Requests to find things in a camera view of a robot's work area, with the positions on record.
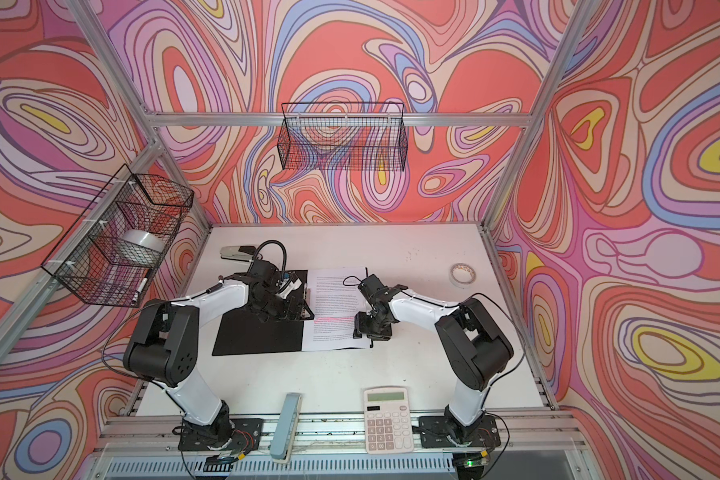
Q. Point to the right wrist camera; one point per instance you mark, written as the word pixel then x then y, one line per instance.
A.
pixel 371 287

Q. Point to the pink white calculator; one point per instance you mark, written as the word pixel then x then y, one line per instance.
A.
pixel 387 421

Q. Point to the grey tape roll in basket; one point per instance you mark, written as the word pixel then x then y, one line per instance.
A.
pixel 143 239

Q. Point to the black wire basket left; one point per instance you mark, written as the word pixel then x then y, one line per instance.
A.
pixel 100 268

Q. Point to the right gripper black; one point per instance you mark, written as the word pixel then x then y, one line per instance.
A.
pixel 360 327

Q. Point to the black wire basket back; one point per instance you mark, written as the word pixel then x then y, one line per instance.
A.
pixel 343 136

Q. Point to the printed paper sheet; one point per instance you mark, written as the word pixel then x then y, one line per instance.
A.
pixel 334 298

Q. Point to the light blue eraser bar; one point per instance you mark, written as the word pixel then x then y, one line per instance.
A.
pixel 284 434

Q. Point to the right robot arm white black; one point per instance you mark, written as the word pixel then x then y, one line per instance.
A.
pixel 474 344

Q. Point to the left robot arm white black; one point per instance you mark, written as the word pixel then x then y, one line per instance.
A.
pixel 164 347

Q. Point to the blue folder black inside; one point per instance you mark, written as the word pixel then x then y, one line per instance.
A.
pixel 240 333

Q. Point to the black wire basket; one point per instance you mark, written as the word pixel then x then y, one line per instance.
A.
pixel 100 268
pixel 343 136

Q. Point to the marker pen in basket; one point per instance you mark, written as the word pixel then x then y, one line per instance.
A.
pixel 136 299

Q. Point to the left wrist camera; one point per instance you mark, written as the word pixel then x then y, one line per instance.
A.
pixel 268 279

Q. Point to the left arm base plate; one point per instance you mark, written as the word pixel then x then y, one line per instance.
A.
pixel 241 435

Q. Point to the grey black stapler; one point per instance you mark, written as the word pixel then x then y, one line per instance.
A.
pixel 241 253

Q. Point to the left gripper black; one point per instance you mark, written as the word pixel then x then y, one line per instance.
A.
pixel 288 315

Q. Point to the clear tape roll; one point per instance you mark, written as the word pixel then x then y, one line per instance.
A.
pixel 462 275

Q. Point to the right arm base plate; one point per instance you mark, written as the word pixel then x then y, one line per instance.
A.
pixel 445 432

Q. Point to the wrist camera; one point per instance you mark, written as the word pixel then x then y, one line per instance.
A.
pixel 371 287
pixel 268 279

